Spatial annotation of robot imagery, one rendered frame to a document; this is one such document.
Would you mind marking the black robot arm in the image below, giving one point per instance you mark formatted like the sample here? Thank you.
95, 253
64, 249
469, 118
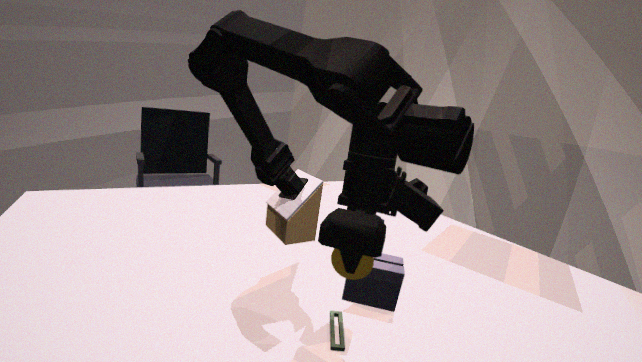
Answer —
348, 76

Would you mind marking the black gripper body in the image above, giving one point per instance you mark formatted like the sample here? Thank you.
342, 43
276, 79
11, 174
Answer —
365, 192

